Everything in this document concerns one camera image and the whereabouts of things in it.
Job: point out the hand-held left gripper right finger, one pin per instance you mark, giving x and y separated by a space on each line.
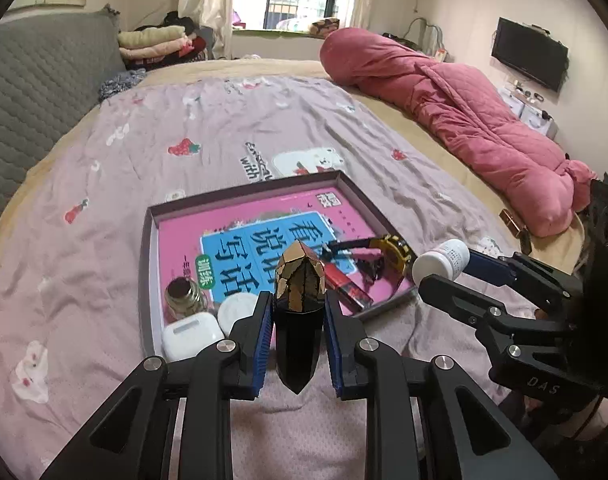
334 350

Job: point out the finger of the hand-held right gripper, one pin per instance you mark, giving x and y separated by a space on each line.
489 265
454 295

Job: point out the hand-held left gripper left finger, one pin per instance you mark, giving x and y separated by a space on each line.
264 345

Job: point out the small white bottle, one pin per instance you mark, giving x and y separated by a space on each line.
441 260

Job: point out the white round jar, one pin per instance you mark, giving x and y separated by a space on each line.
236 312

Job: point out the red and black tube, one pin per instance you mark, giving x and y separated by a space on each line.
351 287

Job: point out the white earbuds case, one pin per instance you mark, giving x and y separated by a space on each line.
191 337

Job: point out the yellow and black wristwatch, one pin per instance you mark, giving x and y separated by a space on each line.
391 255

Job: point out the brass screw cap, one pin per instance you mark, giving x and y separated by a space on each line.
181 300

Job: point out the dark purple shallow box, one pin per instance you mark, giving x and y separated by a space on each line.
146 270

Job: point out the pink book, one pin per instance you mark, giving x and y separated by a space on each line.
234 240

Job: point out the white storage cabinet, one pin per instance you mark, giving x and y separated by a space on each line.
531 115

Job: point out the pink quilt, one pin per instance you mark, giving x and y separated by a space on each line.
459 110

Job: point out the purple printed bedsheet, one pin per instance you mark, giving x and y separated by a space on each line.
109 210

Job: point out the patterned cushion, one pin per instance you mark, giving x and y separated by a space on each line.
325 26

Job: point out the blue patterned cloth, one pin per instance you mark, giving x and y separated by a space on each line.
121 84

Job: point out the dark clothes pile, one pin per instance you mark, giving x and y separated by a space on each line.
201 42

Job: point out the folded pink blanket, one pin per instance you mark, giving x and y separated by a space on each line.
156 50

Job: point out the folded cream blanket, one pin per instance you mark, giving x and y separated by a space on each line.
151 36

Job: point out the grey quilted headboard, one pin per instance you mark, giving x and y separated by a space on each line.
34 85

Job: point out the black wall television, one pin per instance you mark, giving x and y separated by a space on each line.
529 55

